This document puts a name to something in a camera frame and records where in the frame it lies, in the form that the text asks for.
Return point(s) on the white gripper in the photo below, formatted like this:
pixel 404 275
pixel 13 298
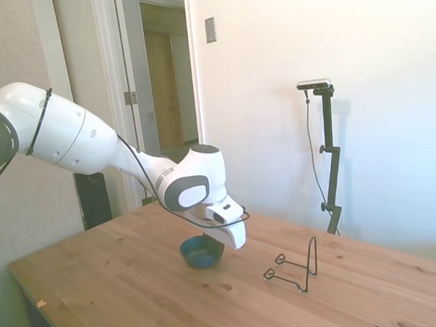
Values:
pixel 229 225

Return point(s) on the black camera stand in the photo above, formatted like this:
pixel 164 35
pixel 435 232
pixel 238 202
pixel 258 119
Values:
pixel 334 176

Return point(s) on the silver black stand camera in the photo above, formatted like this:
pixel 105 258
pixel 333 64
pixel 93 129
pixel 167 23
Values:
pixel 313 83

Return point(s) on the blue bowl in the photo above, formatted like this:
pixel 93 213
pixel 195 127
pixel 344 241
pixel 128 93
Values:
pixel 199 261

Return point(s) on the metal door hinge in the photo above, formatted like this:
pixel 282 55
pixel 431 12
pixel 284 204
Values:
pixel 130 97

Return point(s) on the brown wooden hallway door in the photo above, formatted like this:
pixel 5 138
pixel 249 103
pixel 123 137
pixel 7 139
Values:
pixel 163 92

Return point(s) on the black upright box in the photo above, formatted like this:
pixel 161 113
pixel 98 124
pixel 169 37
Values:
pixel 93 201

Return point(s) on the grey wall switch plate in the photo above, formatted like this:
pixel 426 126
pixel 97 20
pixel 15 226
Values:
pixel 210 30

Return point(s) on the grey open door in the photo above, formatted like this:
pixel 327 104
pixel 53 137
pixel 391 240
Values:
pixel 135 58

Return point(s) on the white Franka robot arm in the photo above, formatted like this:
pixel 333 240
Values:
pixel 78 135

